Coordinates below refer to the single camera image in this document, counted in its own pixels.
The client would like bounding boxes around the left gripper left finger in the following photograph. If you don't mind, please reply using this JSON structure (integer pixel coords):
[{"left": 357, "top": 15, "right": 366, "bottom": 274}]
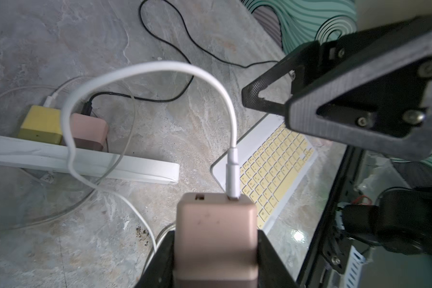
[{"left": 134, "top": 231, "right": 175, "bottom": 288}]

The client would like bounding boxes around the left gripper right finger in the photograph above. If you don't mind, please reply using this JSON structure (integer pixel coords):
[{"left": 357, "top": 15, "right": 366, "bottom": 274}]
[{"left": 257, "top": 230, "right": 298, "bottom": 288}]

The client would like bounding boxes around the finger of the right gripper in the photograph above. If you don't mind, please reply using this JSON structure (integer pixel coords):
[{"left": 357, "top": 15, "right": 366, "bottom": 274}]
[
  {"left": 241, "top": 41, "right": 320, "bottom": 116},
  {"left": 285, "top": 14, "right": 432, "bottom": 161}
]

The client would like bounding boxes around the pink charger adapter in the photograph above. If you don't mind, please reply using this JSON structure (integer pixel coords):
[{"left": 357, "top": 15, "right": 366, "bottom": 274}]
[
  {"left": 70, "top": 114, "right": 109, "bottom": 151},
  {"left": 174, "top": 193, "right": 259, "bottom": 288}
]

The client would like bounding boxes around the white power strip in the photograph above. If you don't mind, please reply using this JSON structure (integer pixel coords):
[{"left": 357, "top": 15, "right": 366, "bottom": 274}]
[{"left": 0, "top": 136, "right": 180, "bottom": 184}]

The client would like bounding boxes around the yellow keyboard right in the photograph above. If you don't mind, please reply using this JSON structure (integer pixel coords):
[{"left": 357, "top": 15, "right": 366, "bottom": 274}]
[{"left": 210, "top": 113, "right": 318, "bottom": 235}]

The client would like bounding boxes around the yellow charger adapter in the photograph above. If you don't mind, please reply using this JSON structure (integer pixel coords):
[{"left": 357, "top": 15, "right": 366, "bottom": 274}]
[{"left": 18, "top": 105, "right": 62, "bottom": 145}]

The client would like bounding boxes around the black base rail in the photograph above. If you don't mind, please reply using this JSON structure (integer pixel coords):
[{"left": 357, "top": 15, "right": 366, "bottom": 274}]
[{"left": 296, "top": 146, "right": 365, "bottom": 288}]

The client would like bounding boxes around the white slotted cable duct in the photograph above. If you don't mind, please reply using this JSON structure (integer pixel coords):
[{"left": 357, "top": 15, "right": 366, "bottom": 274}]
[{"left": 340, "top": 246, "right": 366, "bottom": 288}]

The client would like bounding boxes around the black charging cable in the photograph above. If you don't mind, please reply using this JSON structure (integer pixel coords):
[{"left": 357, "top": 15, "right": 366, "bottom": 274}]
[{"left": 80, "top": 0, "right": 280, "bottom": 116}]

